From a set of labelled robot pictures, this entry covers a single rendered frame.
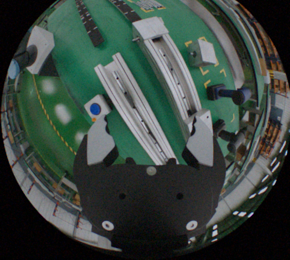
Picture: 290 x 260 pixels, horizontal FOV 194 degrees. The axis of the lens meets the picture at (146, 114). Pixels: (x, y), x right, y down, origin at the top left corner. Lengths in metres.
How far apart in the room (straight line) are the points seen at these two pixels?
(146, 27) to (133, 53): 0.12
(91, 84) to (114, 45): 0.20
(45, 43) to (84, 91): 0.47
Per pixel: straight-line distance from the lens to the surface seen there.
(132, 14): 0.50
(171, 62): 0.36
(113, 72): 0.32
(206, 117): 0.35
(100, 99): 0.33
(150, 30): 0.34
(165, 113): 0.39
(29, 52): 0.71
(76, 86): 0.46
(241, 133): 0.56
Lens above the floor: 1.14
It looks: 73 degrees down
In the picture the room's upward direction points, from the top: 158 degrees clockwise
